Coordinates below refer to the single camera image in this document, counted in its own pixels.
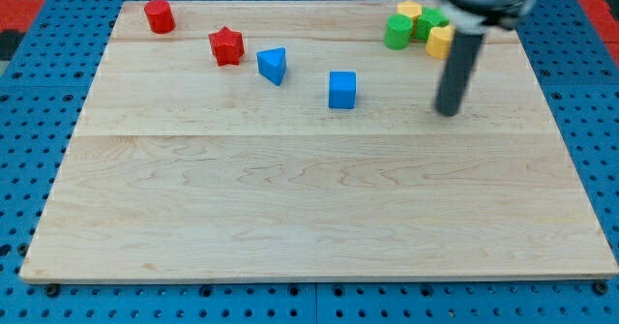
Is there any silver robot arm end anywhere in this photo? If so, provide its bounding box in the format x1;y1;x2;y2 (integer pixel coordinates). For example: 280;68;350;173
441;0;536;34

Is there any red star block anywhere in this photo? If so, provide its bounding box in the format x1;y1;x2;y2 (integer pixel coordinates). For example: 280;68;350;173
208;26;245;66

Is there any green star block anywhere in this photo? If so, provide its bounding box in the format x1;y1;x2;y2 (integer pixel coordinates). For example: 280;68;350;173
413;7;450;42

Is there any light wooden board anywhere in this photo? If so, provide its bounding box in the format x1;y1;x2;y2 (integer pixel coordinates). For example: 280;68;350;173
20;1;618;284

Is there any blue cube block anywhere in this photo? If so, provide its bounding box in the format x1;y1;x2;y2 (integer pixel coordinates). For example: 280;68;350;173
328;71;357;109

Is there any blue triangle block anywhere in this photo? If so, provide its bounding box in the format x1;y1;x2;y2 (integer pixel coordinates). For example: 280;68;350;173
256;47;287;86

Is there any green cylinder block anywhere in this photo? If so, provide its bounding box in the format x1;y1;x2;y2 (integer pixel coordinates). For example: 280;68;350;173
384;14;413;50

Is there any yellow block front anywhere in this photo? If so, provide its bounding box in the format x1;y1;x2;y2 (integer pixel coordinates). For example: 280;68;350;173
426;25;456;60

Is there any yellow block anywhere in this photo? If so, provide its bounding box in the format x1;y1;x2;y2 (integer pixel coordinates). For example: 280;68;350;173
397;0;424;22
426;25;456;60

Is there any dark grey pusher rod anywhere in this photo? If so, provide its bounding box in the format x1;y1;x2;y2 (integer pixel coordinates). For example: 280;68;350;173
434;29;485;117

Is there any yellow block rear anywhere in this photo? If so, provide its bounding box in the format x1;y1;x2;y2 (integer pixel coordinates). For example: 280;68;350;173
397;0;424;22

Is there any red cylinder block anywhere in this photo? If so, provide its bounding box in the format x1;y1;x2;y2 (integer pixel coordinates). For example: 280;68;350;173
143;0;176;34

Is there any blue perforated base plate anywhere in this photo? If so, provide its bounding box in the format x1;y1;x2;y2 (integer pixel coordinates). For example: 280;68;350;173
1;0;618;323

